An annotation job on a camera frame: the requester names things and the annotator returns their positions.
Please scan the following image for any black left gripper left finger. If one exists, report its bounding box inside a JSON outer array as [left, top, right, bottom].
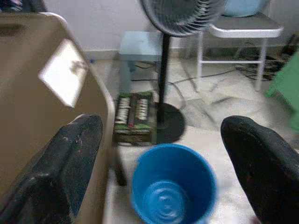
[[0, 113, 104, 224]]

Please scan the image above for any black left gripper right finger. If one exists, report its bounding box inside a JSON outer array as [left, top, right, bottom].
[[220, 115, 299, 224]]

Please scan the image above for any green plastic chair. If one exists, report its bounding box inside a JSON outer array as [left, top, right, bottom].
[[266, 50, 299, 133]]

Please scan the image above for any white paper sheet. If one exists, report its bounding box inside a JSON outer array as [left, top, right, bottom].
[[38, 38, 91, 108]]

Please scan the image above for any blue plastic bucket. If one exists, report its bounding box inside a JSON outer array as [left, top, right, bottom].
[[132, 143, 218, 224]]

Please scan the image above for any green patterned box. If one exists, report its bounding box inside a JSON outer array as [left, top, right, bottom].
[[113, 91, 155, 145]]

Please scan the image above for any white grey chair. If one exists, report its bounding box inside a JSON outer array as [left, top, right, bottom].
[[197, 11, 285, 92]]

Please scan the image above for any light blue stool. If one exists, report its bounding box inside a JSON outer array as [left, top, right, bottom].
[[118, 31, 164, 94]]

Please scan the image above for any light blue basin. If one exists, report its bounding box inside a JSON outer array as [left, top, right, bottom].
[[224, 0, 269, 17]]

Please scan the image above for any black floor cable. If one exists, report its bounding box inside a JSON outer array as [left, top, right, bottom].
[[235, 42, 290, 82]]

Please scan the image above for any grey floor cable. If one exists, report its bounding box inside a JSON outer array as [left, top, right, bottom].
[[130, 72, 236, 105]]

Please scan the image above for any black pedestal fan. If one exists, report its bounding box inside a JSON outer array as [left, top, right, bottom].
[[139, 0, 226, 144]]

